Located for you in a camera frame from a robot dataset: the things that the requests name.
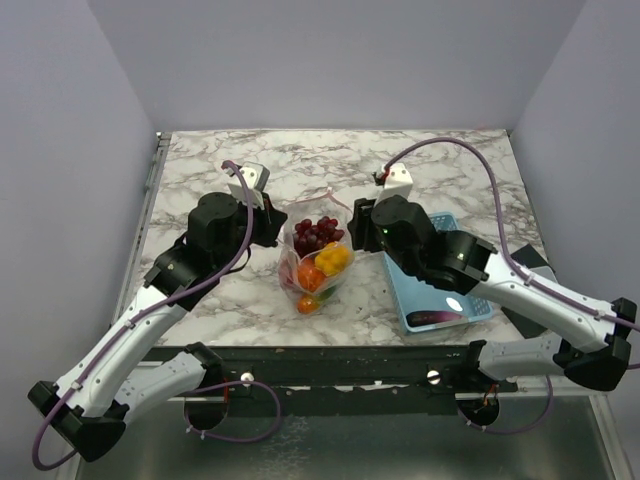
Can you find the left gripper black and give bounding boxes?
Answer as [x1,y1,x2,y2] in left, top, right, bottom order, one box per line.
[215,191,288,269]

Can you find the yellow bell pepper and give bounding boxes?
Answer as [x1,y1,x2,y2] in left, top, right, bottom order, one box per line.
[314,242,352,277]

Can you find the clear zip top bag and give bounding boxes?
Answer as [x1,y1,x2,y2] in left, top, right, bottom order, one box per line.
[278,189,354,314]

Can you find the red tomato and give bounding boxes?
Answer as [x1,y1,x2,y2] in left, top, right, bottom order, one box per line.
[278,261,297,290]

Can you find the dark red grapes bunch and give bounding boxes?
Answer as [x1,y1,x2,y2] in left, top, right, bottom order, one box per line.
[293,216,345,257]

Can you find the small orange fruit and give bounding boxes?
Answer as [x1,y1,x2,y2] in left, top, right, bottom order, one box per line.
[297,262,326,292]

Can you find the green orange mango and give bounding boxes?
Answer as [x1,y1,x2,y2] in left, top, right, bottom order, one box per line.
[296,287,336,315]

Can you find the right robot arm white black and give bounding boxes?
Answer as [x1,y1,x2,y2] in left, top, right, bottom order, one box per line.
[348,195,636,392]

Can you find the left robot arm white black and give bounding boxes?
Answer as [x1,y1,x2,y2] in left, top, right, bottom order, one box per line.
[28,192,287,462]

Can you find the light blue plastic basket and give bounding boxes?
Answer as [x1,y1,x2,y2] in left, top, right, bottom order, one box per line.
[382,212,495,335]

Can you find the long purple eggplant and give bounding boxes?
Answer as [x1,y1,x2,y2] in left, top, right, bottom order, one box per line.
[406,310,466,328]

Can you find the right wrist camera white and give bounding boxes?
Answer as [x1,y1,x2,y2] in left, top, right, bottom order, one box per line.
[373,162,414,204]

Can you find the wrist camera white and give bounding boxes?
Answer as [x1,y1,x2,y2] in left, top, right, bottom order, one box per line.
[373,162,414,204]
[222,161,270,210]

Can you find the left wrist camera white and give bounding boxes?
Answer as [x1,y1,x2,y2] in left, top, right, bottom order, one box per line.
[222,161,270,210]

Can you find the black mounting rail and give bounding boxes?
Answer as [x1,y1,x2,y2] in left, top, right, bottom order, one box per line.
[164,344,519,416]

